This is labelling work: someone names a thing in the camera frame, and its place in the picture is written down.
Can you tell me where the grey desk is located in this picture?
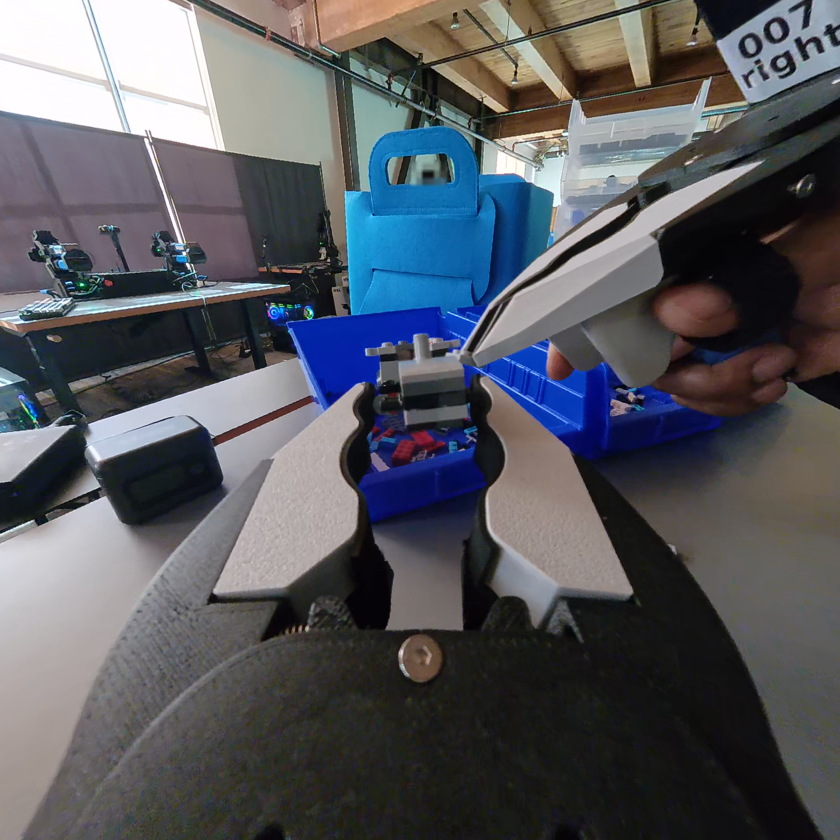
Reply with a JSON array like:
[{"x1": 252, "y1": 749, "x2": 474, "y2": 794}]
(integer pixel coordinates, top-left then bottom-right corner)
[{"x1": 0, "y1": 357, "x2": 840, "y2": 840}]

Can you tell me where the black power adapter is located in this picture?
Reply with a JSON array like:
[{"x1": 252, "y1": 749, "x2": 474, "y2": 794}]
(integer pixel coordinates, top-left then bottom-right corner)
[{"x1": 0, "y1": 423, "x2": 88, "y2": 521}]

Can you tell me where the person's right hand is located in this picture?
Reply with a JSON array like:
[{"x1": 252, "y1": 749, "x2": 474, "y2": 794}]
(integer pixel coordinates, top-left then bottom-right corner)
[{"x1": 546, "y1": 193, "x2": 840, "y2": 417}]

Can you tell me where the rainbow-lit computer case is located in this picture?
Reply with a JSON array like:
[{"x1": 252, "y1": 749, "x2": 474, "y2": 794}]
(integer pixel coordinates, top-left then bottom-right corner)
[{"x1": 266, "y1": 298, "x2": 316, "y2": 330}]

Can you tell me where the blue plastic bin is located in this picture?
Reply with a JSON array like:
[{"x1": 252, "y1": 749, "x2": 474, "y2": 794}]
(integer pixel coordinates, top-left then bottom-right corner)
[
  {"x1": 287, "y1": 307, "x2": 595, "y2": 522},
  {"x1": 456, "y1": 305, "x2": 723, "y2": 460}
]

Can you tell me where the grey toy brick vehicle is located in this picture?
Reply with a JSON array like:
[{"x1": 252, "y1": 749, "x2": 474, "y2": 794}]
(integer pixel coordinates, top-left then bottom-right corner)
[{"x1": 365, "y1": 333, "x2": 475, "y2": 431}]

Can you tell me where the pile of toy bricks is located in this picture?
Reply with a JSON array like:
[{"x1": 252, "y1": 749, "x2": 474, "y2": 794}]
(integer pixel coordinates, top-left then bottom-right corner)
[{"x1": 367, "y1": 420, "x2": 480, "y2": 475}]

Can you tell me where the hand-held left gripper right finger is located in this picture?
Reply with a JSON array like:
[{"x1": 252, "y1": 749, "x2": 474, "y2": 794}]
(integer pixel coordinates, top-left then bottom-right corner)
[{"x1": 462, "y1": 375, "x2": 634, "y2": 631}]

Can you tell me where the clear plastic drawer stack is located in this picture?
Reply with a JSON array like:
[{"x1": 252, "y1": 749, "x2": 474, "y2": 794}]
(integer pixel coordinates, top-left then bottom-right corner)
[{"x1": 554, "y1": 77, "x2": 713, "y2": 231}]

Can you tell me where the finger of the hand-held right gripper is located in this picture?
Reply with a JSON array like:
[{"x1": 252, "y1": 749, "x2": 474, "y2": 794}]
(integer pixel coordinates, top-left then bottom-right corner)
[
  {"x1": 459, "y1": 161, "x2": 767, "y2": 370},
  {"x1": 472, "y1": 184, "x2": 657, "y2": 343}
]

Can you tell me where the black digital timer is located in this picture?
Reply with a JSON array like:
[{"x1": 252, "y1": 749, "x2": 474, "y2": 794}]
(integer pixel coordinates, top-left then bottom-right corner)
[{"x1": 85, "y1": 415, "x2": 224, "y2": 526}]

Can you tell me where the small heap of toy bricks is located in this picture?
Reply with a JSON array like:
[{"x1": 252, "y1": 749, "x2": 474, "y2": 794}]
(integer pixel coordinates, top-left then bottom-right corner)
[{"x1": 607, "y1": 386, "x2": 658, "y2": 418}]

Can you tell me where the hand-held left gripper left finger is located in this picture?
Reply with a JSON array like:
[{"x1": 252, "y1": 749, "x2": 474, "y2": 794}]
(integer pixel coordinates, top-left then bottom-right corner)
[{"x1": 211, "y1": 382, "x2": 395, "y2": 631}]

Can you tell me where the blue felt bag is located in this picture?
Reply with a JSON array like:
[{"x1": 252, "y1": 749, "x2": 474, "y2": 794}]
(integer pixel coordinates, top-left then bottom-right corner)
[{"x1": 344, "y1": 130, "x2": 555, "y2": 316}]

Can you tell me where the black-legged table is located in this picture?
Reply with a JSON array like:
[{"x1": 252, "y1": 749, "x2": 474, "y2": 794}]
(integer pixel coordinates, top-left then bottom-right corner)
[{"x1": 0, "y1": 282, "x2": 291, "y2": 411}]

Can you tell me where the computer keyboard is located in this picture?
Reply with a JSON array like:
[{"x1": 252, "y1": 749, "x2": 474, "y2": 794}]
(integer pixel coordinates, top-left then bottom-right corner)
[{"x1": 18, "y1": 297, "x2": 77, "y2": 322}]

